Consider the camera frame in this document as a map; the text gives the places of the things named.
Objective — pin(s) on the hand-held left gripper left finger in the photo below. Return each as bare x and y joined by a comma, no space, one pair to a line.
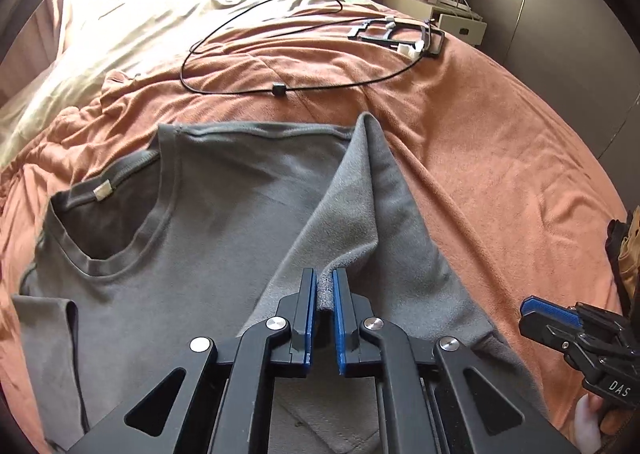
310,314

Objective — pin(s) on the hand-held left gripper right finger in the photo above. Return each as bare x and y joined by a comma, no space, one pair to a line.
341,319

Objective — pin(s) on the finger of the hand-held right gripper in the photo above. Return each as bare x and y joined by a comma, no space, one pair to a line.
545,335
545,308

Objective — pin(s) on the grey t-shirt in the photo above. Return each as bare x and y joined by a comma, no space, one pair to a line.
200,234

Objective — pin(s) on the person's right hand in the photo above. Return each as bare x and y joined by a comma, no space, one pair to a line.
612,421

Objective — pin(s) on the brown blanket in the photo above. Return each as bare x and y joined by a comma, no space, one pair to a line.
500,158

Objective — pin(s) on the cream nightstand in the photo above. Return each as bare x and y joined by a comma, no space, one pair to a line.
460,26

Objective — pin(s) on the cream bed sheet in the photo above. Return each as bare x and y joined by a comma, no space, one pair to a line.
125,48

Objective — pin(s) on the black frame device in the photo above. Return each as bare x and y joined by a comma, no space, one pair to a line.
438,44

